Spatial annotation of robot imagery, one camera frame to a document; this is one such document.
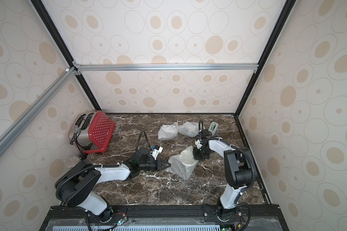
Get horizontal aluminium frame bar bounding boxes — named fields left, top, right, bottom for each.
left=76, top=63, right=259, bottom=71

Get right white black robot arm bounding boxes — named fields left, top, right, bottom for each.
left=193, top=137, right=258, bottom=210

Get diagonal aluminium frame bar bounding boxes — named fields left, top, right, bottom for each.
left=0, top=67, right=76, bottom=158

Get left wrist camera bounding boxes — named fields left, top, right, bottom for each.
left=136, top=145, right=163, bottom=160

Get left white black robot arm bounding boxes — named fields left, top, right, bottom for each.
left=55, top=155, right=171, bottom=216

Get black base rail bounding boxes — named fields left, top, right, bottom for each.
left=40, top=205, right=288, bottom=231

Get red silver toaster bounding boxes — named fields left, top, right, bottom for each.
left=69, top=111, right=115, bottom=154

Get upper glass jar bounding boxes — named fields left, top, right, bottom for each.
left=65, top=157, right=80, bottom=168

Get white green small device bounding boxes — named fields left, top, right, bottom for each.
left=208, top=122, right=219, bottom=135

